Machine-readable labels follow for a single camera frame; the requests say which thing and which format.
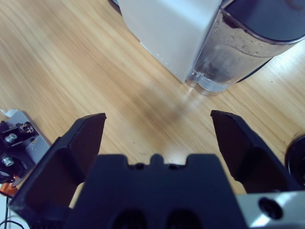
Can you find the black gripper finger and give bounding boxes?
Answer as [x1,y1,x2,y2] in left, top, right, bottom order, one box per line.
[210,109,301,194]
[8,113,107,217]

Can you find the white capsule coffee machine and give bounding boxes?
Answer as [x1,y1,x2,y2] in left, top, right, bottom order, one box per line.
[109,0,224,83]

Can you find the black capsule holder with rods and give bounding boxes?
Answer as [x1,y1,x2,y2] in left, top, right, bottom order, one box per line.
[285,135,305,187]

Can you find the white paper tag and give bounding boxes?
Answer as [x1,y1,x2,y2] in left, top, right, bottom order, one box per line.
[0,108,20,117]

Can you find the clear plastic water tank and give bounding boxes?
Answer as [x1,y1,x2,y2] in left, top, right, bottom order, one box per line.
[185,0,305,96]

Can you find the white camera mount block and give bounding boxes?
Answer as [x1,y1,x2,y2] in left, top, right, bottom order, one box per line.
[0,108,51,191]

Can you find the orange and black wire bundle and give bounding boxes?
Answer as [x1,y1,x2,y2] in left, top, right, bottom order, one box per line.
[0,176,17,195]

